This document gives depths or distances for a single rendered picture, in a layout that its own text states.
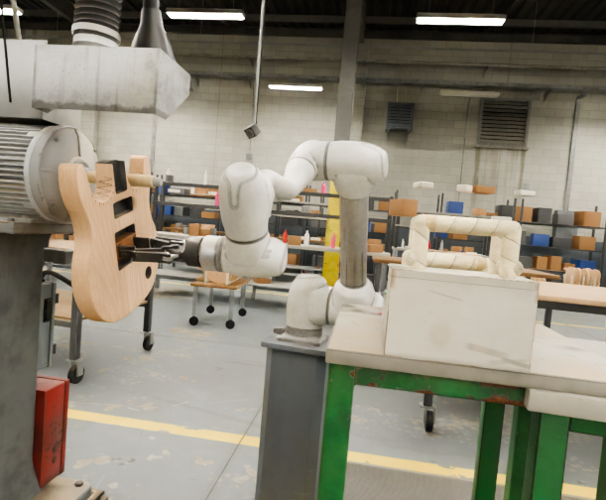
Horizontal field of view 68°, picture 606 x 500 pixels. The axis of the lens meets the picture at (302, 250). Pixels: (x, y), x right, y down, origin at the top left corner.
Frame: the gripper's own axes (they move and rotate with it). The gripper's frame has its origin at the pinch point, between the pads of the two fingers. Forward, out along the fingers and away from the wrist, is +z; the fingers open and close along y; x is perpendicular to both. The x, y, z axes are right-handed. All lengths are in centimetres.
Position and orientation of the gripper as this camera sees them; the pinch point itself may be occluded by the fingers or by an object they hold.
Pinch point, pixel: (128, 246)
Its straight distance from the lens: 124.4
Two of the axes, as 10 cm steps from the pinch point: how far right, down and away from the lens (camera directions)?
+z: -9.9, -0.8, 1.3
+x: 0.3, -9.5, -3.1
